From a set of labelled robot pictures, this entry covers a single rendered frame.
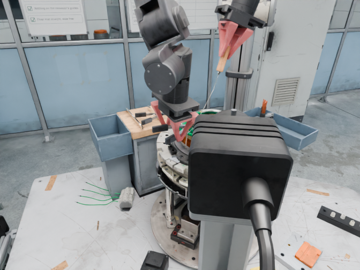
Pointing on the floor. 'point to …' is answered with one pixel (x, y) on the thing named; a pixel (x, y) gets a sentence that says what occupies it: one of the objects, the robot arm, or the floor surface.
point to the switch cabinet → (289, 56)
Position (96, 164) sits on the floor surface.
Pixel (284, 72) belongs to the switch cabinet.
